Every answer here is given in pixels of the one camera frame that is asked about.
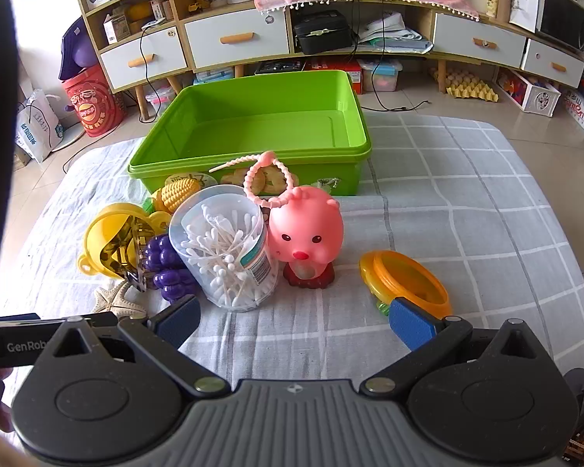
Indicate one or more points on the beige starfish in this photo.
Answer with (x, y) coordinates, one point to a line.
(119, 301)

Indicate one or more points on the clear storage box pink contents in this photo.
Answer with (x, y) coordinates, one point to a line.
(158, 102)

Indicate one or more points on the white toy crate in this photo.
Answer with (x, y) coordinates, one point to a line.
(535, 95)

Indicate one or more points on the black carry case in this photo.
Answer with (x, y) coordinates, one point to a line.
(323, 31)

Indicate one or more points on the purple plastic object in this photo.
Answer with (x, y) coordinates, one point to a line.
(78, 48)

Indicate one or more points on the clear box with blue lid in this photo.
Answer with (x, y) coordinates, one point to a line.
(382, 78)

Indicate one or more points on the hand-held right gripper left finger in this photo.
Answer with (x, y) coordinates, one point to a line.
(180, 320)

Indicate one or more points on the blue white carton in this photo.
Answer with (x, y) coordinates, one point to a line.
(581, 109)

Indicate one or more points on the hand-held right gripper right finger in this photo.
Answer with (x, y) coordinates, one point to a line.
(411, 323)

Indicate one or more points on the red printed bucket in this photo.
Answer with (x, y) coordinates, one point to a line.
(95, 102)

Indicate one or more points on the flat black box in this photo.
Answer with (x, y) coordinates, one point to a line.
(280, 67)

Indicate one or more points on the grey checked blanket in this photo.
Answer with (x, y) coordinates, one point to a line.
(467, 233)

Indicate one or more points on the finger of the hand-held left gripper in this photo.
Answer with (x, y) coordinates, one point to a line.
(14, 317)

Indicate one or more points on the white paper bag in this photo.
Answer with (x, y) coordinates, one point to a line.
(39, 126)

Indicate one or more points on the purple toy grapes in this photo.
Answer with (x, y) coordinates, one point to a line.
(168, 258)

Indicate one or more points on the red cardboard box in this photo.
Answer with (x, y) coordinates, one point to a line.
(336, 70)

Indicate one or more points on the shiny metal clip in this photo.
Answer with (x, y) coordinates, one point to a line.
(138, 253)

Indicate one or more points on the orange round plastic container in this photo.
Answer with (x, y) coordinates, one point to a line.
(404, 277)

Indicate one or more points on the toy corn cob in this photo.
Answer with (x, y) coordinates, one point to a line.
(177, 194)

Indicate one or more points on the microwave oven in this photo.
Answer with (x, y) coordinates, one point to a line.
(564, 19)

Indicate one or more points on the yellow egg tray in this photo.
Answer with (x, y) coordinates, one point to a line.
(467, 88)

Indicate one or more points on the clear cotton swab jar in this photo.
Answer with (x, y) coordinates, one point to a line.
(214, 253)

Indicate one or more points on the green plastic bin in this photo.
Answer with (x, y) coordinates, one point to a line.
(253, 116)

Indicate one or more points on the clear storage box blue clips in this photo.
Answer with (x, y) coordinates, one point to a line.
(214, 77)

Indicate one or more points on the yellow round plastic toy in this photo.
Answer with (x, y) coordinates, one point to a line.
(102, 233)

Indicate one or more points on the folded pale cloth pile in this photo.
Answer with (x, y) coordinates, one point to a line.
(394, 34)

